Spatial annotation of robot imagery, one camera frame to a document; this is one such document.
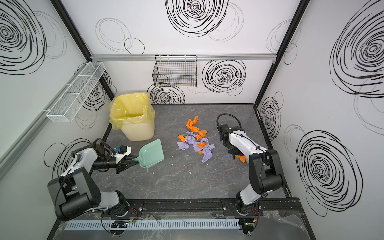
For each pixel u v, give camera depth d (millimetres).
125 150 665
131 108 970
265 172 445
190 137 989
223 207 738
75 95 716
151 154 784
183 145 968
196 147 955
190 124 1051
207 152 923
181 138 991
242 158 889
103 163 659
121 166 676
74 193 439
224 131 642
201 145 960
